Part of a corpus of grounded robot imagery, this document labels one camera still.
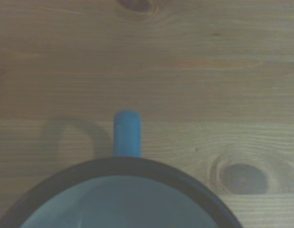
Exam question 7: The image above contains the blue enamel mug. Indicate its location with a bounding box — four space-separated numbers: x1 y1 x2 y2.
0 109 244 228

